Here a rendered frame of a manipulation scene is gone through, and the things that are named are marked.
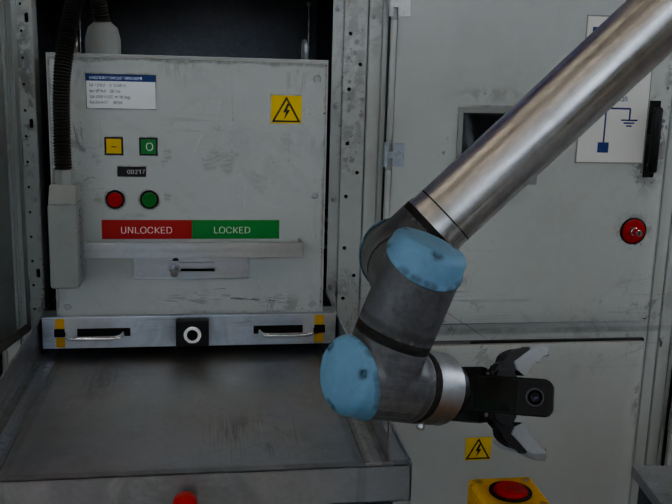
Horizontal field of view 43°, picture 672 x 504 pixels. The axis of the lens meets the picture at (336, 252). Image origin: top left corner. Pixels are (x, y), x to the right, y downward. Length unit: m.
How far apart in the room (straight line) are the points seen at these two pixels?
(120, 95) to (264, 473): 0.72
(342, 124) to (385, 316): 0.89
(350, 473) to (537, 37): 1.02
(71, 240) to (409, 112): 0.72
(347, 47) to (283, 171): 0.33
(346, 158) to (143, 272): 0.48
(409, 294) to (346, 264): 0.90
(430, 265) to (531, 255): 0.99
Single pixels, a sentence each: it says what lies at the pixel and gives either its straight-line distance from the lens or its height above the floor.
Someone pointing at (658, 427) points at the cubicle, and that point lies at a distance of 2.19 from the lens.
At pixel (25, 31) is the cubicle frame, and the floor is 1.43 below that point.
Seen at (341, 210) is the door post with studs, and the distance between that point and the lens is 1.80.
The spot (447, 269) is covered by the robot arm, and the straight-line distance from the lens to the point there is 0.93.
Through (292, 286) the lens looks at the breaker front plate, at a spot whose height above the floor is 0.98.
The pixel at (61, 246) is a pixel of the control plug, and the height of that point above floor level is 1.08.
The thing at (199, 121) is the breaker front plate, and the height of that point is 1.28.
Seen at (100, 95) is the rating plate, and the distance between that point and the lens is 1.57.
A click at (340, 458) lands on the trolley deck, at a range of 1.23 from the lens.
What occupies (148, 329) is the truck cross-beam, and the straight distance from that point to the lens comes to 1.63.
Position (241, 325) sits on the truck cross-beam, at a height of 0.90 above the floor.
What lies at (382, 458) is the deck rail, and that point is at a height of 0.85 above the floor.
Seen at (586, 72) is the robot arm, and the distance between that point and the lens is 1.10.
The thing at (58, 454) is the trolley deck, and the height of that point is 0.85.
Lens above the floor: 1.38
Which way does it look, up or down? 12 degrees down
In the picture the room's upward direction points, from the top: 2 degrees clockwise
